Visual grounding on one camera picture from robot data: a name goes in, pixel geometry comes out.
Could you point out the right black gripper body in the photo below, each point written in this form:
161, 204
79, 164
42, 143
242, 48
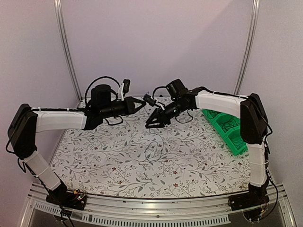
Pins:
167, 120

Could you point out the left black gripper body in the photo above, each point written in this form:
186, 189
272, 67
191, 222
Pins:
121, 111

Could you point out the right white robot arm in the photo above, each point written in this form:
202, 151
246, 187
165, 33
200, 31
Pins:
240, 120

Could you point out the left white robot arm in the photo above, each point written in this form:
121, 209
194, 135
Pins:
103, 104

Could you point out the floral table mat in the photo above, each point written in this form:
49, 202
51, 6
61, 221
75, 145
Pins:
187, 158

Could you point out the green three-compartment bin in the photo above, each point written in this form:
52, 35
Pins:
228, 127

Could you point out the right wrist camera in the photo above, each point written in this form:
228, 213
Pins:
152, 102

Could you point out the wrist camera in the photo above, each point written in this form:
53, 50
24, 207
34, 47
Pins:
152, 102
123, 89

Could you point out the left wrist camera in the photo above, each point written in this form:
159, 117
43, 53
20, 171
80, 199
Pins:
123, 89

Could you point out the right aluminium frame post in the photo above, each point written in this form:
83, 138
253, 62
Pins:
248, 47

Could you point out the aluminium frame post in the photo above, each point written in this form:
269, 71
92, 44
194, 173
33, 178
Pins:
248, 47
66, 48

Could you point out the left aluminium frame post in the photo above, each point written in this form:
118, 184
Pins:
66, 48

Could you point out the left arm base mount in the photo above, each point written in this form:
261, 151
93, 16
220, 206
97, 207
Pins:
67, 199

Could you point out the front aluminium rail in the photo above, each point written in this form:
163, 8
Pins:
108, 211

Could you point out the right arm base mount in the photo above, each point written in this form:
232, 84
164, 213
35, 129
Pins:
247, 200

